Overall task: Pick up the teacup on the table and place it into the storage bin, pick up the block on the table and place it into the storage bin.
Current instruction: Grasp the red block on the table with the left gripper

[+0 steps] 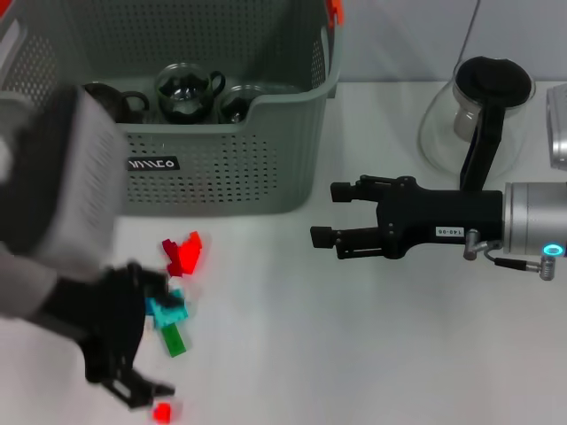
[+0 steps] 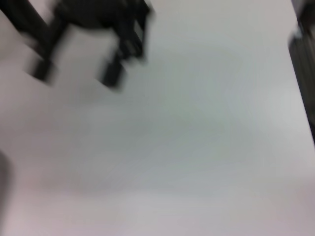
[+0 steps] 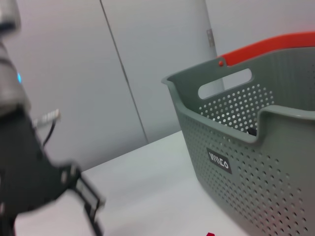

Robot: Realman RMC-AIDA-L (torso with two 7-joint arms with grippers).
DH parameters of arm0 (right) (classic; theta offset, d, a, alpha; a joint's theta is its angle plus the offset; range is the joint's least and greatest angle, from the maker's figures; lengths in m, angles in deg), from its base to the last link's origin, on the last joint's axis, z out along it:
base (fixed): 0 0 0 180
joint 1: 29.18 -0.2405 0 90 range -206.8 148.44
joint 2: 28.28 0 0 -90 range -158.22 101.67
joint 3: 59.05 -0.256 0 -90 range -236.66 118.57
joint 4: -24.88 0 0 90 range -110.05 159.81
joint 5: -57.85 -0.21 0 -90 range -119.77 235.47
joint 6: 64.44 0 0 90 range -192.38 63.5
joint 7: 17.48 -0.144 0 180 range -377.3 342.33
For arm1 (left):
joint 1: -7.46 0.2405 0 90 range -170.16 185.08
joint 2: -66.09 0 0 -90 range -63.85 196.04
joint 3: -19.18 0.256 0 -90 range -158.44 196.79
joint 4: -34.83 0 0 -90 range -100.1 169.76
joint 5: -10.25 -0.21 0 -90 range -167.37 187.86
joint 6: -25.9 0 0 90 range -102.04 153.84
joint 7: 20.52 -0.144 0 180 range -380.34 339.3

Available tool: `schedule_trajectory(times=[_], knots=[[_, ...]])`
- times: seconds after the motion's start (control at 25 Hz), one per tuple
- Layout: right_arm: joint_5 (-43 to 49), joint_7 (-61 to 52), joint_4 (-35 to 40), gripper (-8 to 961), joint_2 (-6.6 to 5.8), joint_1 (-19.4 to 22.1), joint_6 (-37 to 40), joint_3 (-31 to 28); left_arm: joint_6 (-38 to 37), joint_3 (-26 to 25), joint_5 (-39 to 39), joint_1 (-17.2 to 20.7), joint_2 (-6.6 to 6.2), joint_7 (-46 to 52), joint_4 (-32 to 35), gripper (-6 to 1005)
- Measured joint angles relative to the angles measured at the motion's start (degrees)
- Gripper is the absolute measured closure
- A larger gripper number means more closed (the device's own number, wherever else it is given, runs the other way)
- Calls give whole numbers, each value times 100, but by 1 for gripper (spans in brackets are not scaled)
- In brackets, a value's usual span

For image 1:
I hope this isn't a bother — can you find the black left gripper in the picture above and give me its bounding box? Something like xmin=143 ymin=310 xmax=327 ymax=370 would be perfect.
xmin=39 ymin=264 xmax=184 ymax=409

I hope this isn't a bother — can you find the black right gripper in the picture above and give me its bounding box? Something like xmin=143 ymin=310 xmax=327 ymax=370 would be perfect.
xmin=309 ymin=174 xmax=506 ymax=261

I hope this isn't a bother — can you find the long green toy brick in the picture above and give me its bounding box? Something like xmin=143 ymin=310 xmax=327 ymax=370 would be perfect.
xmin=160 ymin=325 xmax=188 ymax=359

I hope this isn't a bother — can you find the teal square toy brick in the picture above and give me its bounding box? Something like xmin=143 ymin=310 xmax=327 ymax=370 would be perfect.
xmin=145 ymin=290 xmax=190 ymax=329

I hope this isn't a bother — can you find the glass teacup black sleeve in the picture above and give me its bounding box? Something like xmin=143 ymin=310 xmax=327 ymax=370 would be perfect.
xmin=153 ymin=61 xmax=227 ymax=126
xmin=219 ymin=83 xmax=267 ymax=126

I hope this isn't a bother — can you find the grey perforated storage bin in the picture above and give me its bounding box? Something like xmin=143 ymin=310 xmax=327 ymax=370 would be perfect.
xmin=0 ymin=0 xmax=346 ymax=218

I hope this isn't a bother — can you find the dark red toy brick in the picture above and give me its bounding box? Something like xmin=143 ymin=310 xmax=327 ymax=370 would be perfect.
xmin=161 ymin=238 xmax=182 ymax=276

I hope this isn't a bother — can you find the bright red toy brick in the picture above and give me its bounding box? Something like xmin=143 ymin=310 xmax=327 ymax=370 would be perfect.
xmin=175 ymin=230 xmax=204 ymax=278

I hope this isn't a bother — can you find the dark clay teapot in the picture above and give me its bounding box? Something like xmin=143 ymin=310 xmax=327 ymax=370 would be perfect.
xmin=82 ymin=82 xmax=151 ymax=124

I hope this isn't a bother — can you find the right gripper cable plug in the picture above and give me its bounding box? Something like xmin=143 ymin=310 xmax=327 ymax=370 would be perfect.
xmin=462 ymin=228 xmax=557 ymax=282

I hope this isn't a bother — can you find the glass pitcher black handle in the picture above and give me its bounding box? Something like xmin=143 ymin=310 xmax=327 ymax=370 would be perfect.
xmin=416 ymin=55 xmax=537 ymax=194

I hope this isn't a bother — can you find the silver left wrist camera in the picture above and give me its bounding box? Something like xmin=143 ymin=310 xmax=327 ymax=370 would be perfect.
xmin=0 ymin=83 xmax=129 ymax=269

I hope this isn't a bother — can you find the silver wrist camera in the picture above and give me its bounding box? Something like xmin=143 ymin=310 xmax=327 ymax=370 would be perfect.
xmin=545 ymin=83 xmax=567 ymax=172
xmin=0 ymin=83 xmax=129 ymax=269

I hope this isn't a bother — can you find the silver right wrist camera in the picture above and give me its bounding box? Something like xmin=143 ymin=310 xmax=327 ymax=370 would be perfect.
xmin=545 ymin=83 xmax=567 ymax=172

